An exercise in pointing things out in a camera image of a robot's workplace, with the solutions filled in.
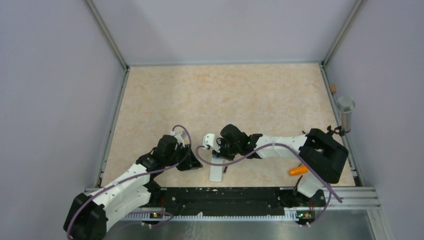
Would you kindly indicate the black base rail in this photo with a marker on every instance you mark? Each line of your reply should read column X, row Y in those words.
column 232, row 201

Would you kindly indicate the black clamp mount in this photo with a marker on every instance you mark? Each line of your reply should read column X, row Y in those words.
column 334, row 130

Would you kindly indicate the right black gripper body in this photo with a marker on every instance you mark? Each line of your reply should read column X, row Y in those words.
column 227, row 151

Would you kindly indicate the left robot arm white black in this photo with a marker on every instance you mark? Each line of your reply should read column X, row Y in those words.
column 91, row 216

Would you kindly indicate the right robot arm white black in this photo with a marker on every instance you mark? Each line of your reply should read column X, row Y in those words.
column 318, row 151

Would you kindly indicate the orange carrot toy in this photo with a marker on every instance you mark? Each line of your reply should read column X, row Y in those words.
column 299, row 170

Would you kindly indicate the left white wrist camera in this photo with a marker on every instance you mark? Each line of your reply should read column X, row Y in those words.
column 179, row 136

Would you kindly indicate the white remote control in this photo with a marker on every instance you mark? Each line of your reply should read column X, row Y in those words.
column 216, row 172

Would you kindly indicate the small cork piece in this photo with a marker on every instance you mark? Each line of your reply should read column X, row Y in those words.
column 332, row 88

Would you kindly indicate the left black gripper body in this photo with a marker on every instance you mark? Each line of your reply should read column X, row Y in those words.
column 182, row 153

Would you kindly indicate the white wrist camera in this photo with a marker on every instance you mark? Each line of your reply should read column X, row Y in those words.
column 210, row 140
column 179, row 136

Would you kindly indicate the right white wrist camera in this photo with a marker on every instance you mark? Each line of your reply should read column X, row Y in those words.
column 210, row 140

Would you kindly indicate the silver metal cylinder cup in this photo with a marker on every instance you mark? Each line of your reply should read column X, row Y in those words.
column 345, row 106

